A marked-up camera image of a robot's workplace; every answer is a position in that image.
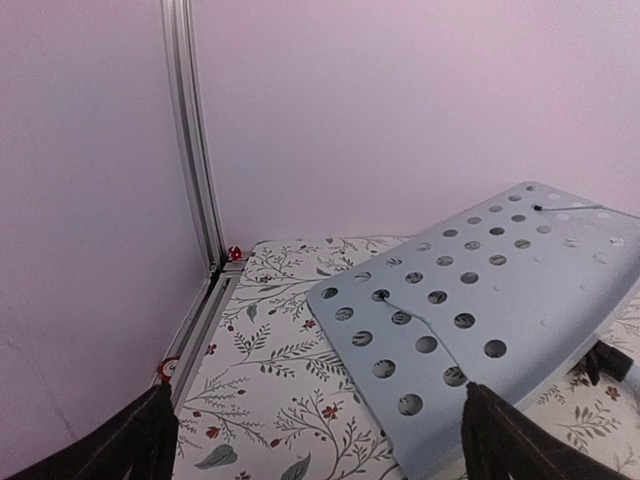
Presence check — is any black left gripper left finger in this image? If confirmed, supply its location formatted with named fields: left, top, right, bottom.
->
left=11, top=383, right=179, bottom=479

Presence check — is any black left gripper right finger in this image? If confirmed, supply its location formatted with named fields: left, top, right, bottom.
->
left=461, top=382, right=618, bottom=479

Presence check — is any light blue music stand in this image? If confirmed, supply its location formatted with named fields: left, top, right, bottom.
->
left=307, top=182, right=639, bottom=479

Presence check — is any floral patterned table mat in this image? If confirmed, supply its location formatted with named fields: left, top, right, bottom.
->
left=172, top=236, right=639, bottom=479

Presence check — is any aluminium base frame rail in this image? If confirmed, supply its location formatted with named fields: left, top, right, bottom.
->
left=168, top=260, right=246, bottom=412

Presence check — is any left aluminium frame post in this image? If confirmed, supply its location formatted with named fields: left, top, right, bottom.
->
left=160, top=0, right=225, bottom=271

